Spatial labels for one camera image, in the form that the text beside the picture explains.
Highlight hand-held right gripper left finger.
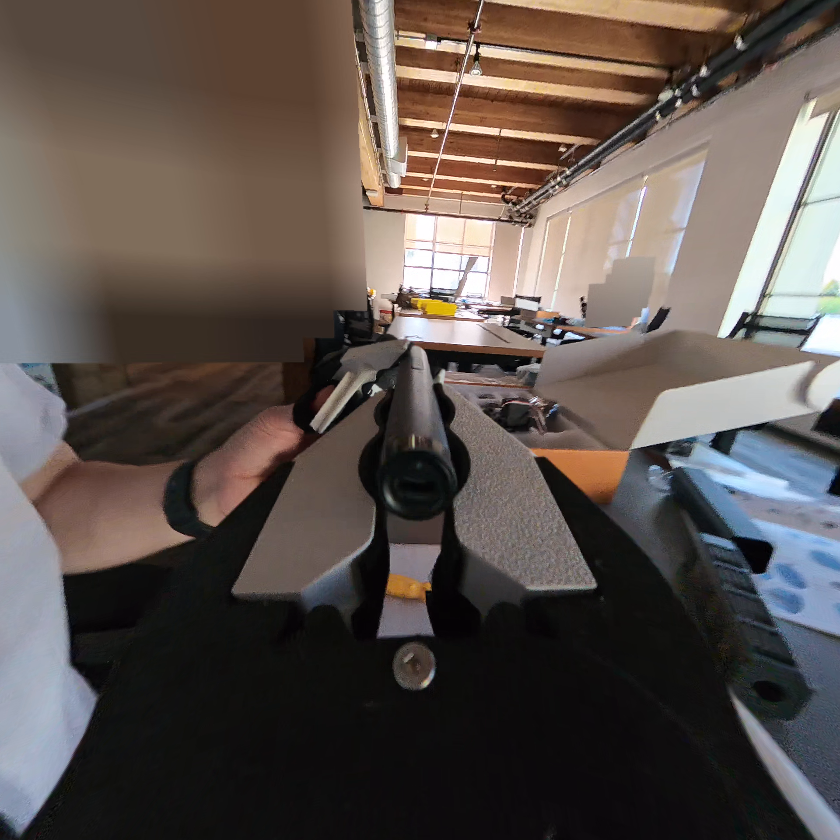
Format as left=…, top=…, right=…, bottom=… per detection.
left=231, top=402, right=389, bottom=636

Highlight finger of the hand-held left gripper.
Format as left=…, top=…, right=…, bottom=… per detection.
left=336, top=336, right=414, bottom=395

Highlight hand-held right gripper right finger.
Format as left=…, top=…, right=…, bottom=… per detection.
left=425, top=382, right=599, bottom=636

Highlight black electric screwdriver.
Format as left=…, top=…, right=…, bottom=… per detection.
left=376, top=343, right=460, bottom=524

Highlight yellow-handled screwdriver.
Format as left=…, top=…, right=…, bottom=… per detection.
left=386, top=572, right=435, bottom=601

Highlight grey desk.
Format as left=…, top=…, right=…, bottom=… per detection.
left=600, top=451, right=840, bottom=840

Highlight person's left hand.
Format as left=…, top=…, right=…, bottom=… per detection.
left=192, top=387, right=336, bottom=526

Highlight long wooden table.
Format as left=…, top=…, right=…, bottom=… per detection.
left=387, top=315, right=549, bottom=371

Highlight white foam sheet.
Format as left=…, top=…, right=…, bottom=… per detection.
left=377, top=542, right=442, bottom=639

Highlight paned window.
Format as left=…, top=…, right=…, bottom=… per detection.
left=402, top=215, right=494, bottom=298

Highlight black wristband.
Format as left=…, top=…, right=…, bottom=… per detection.
left=162, top=459, right=219, bottom=541

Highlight orange cardboard box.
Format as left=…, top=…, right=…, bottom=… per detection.
left=453, top=328, right=840, bottom=506

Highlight dark grey case sleeve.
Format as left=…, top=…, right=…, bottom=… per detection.
left=664, top=465, right=777, bottom=573

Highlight person's dark trousers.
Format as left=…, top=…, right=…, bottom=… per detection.
left=62, top=561, right=175, bottom=697

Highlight white roller blinds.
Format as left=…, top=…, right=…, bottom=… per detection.
left=538, top=157, right=708, bottom=311

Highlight black screwdriver bit holder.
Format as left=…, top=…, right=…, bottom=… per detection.
left=694, top=525, right=816, bottom=721

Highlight instruction sheet blue prints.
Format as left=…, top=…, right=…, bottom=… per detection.
left=718, top=482, right=840, bottom=636

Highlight black mesh chair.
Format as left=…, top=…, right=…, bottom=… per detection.
left=727, top=310, right=823, bottom=350

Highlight black ceiling pipes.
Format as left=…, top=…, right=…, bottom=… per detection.
left=505, top=26, right=840, bottom=227

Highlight black servo motor with wires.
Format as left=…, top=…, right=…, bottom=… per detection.
left=489, top=392, right=560, bottom=435

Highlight silver ventilation duct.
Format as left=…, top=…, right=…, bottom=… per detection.
left=356, top=0, right=408, bottom=193

